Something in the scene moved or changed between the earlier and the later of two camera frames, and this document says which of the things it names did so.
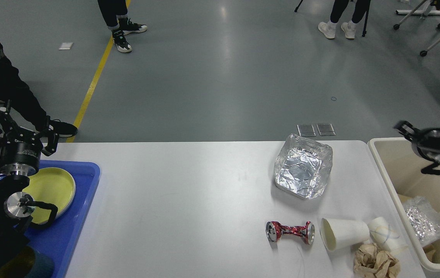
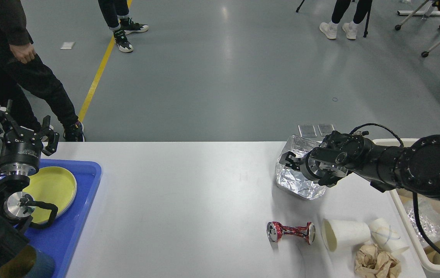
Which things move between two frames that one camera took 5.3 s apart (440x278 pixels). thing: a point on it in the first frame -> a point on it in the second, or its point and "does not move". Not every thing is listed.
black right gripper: [436, 139] -> [318, 163]
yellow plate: [53, 185] does not move
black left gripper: [21, 150] does not move
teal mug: [28, 263] does not move
